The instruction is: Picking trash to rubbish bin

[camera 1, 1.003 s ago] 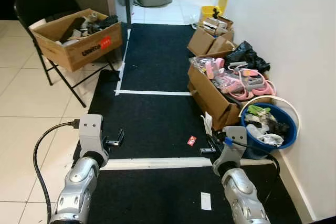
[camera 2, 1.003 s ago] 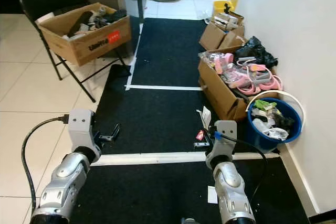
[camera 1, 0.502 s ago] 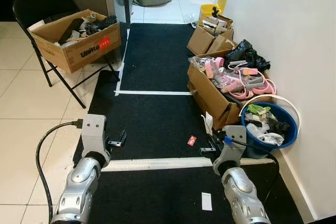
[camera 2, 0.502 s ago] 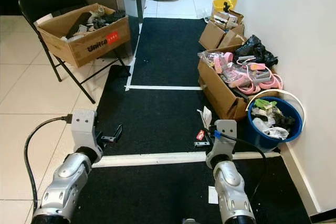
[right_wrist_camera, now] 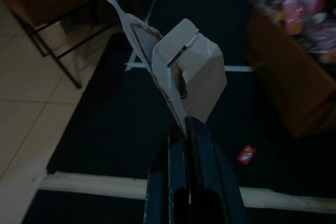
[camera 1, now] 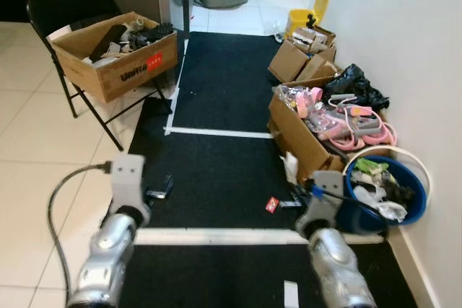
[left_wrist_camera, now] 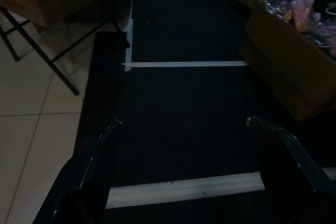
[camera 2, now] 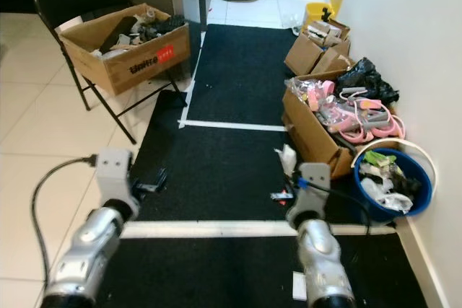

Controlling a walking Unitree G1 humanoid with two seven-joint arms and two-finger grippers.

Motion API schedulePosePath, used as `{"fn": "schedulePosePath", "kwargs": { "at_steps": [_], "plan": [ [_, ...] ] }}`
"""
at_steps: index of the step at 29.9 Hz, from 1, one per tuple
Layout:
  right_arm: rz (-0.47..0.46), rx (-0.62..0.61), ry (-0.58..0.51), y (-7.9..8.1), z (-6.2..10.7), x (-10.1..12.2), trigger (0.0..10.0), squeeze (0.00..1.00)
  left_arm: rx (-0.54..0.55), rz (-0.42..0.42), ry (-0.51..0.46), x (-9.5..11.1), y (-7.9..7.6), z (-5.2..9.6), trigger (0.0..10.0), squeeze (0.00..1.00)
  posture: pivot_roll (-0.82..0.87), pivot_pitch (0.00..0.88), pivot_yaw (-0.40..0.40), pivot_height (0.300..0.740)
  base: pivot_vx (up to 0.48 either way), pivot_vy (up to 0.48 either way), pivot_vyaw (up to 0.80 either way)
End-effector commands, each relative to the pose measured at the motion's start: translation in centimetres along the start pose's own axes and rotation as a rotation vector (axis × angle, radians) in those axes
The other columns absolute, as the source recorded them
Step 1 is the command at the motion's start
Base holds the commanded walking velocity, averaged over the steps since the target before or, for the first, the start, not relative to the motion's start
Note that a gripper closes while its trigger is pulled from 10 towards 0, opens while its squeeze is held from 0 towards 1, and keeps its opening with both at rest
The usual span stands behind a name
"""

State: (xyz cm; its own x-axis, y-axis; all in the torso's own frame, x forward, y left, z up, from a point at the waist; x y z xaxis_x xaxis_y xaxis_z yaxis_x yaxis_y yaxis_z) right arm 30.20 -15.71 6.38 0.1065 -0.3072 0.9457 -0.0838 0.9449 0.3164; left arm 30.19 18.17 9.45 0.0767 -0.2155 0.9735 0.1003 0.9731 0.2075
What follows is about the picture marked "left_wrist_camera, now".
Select wide white tape strip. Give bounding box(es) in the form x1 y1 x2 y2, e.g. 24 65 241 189
104 170 265 209

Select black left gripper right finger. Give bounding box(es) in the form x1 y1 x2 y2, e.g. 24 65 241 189
246 115 336 224

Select long white tape strip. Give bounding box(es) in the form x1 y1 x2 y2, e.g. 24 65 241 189
121 60 249 69

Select narrow white tape strip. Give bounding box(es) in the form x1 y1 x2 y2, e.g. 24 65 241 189
124 0 135 73

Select open brown cardboard box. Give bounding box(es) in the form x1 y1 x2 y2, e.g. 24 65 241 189
239 0 336 123

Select black folding stand legs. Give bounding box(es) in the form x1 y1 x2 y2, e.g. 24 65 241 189
0 5 106 97

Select colourful plastic packets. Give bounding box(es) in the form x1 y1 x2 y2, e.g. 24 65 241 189
258 0 336 57

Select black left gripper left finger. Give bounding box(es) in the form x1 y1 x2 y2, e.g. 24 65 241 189
31 118 124 224

